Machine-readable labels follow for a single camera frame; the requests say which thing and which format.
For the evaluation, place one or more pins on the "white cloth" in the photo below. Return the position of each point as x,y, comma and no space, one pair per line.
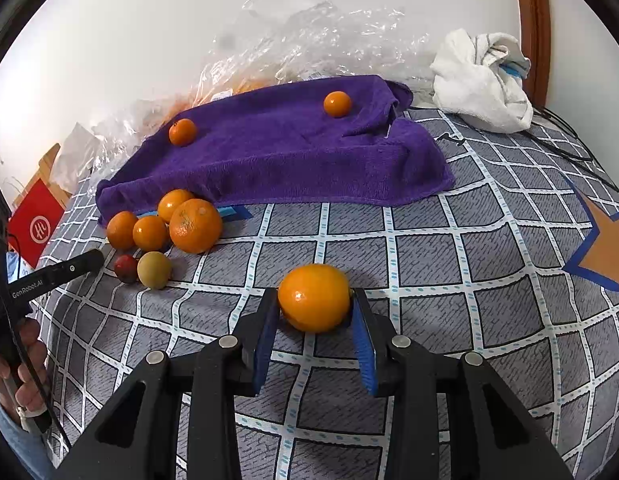
482,82

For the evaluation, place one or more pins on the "large dark-marked orange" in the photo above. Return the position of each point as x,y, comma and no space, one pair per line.
196,225

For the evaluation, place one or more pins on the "small orange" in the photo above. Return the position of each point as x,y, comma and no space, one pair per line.
337,104
182,132

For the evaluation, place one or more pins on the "person's left hand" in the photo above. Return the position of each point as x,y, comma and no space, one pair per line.
34,360

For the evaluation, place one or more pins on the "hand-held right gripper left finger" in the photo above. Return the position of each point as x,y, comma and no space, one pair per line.
265,355

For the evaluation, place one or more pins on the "clear bag of small oranges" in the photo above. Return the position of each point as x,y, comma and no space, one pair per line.
239,86

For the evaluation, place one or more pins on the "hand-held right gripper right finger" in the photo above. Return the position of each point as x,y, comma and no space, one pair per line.
362,350

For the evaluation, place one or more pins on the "brown wooden frame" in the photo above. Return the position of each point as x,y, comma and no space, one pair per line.
534,25

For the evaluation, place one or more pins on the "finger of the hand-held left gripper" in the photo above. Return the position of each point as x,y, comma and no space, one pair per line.
81,262

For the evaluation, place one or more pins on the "red paper bag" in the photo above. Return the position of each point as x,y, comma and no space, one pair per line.
34,230

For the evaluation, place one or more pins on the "yellow-green plum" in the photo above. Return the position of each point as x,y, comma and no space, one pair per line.
154,270

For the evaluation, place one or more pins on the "person's left forearm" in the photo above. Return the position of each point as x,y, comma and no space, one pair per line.
14,450

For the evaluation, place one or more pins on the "large clear plastic bag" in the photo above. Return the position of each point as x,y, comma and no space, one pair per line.
329,40

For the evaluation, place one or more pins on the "grey checked bedsheet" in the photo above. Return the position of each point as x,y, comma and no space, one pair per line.
439,270

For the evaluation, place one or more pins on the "crumpled clear plastic bag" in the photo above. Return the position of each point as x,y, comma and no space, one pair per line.
124,132

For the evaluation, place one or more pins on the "purple towel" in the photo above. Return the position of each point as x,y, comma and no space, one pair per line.
289,150

